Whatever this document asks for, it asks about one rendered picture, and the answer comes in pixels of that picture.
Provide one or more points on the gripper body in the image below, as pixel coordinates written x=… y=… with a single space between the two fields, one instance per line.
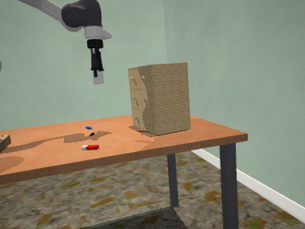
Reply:
x=95 y=43

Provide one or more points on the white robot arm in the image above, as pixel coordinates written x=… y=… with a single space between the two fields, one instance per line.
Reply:
x=74 y=16

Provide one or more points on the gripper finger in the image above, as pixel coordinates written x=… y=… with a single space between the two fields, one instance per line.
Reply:
x=94 y=66
x=100 y=71

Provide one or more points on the wooden drawer front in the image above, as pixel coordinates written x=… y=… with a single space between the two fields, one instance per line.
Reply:
x=147 y=99
x=137 y=117
x=136 y=98
x=146 y=80
x=134 y=78
x=149 y=121

